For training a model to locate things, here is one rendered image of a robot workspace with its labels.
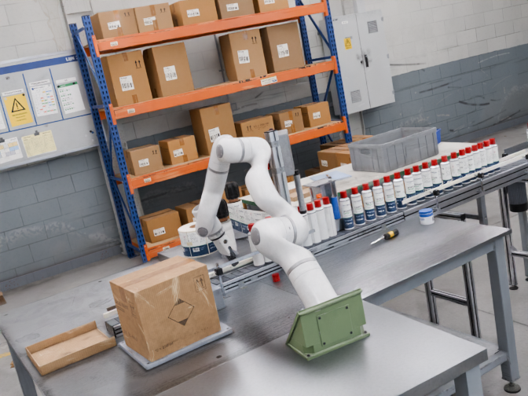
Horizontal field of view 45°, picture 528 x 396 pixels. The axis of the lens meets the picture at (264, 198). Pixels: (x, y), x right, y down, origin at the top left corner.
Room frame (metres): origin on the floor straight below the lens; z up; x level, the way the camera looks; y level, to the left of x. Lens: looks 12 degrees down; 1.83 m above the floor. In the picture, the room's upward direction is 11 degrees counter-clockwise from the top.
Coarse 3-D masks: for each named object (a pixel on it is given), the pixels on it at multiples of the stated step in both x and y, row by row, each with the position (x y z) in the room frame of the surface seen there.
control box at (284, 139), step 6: (282, 132) 2.89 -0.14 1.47; (282, 138) 2.83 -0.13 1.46; (288, 138) 2.95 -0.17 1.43; (282, 144) 2.83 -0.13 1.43; (288, 144) 2.83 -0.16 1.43; (282, 150) 2.83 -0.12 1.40; (288, 150) 2.83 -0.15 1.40; (282, 156) 2.83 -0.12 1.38; (288, 156) 2.83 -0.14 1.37; (288, 162) 2.83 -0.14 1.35; (288, 168) 2.83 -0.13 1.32; (294, 168) 2.93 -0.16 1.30; (288, 174) 2.83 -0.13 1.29
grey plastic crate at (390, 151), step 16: (400, 128) 5.31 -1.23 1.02; (416, 128) 5.16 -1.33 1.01; (432, 128) 4.96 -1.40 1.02; (352, 144) 5.04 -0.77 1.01; (368, 144) 5.13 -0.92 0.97; (384, 144) 4.70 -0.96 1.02; (400, 144) 4.78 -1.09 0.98; (416, 144) 4.87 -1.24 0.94; (432, 144) 4.94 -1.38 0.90; (352, 160) 5.00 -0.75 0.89; (368, 160) 4.83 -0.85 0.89; (384, 160) 4.69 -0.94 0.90; (400, 160) 4.77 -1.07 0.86; (416, 160) 4.86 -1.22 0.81
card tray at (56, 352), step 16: (64, 336) 2.56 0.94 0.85; (80, 336) 2.56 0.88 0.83; (96, 336) 2.53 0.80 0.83; (112, 336) 2.40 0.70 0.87; (32, 352) 2.49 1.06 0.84; (48, 352) 2.46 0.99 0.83; (64, 352) 2.43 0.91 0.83; (80, 352) 2.33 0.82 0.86; (96, 352) 2.36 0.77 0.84; (48, 368) 2.27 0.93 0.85
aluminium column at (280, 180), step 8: (272, 136) 2.81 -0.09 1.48; (272, 152) 2.81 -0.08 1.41; (280, 152) 2.82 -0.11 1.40; (272, 160) 2.83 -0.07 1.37; (280, 160) 2.82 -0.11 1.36; (280, 176) 2.82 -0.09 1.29; (280, 184) 2.81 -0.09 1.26; (280, 192) 2.80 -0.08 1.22; (288, 192) 2.82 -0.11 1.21; (288, 200) 2.82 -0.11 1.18
